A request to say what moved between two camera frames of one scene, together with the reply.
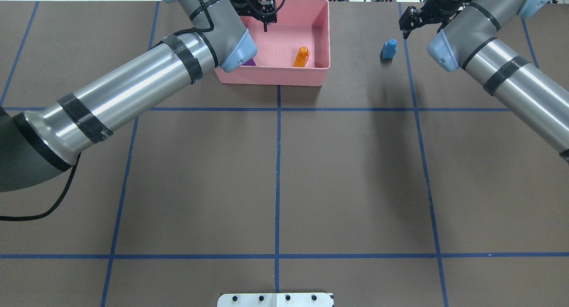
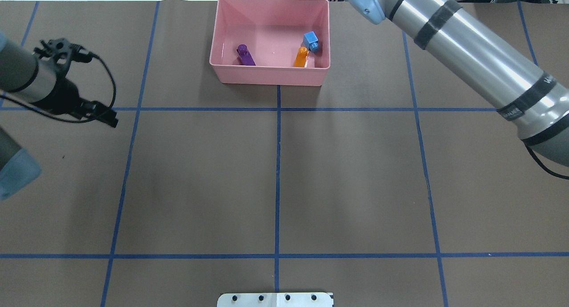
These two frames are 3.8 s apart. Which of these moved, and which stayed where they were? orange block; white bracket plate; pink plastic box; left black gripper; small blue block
Moved: small blue block; left black gripper
Stayed: white bracket plate; pink plastic box; orange block
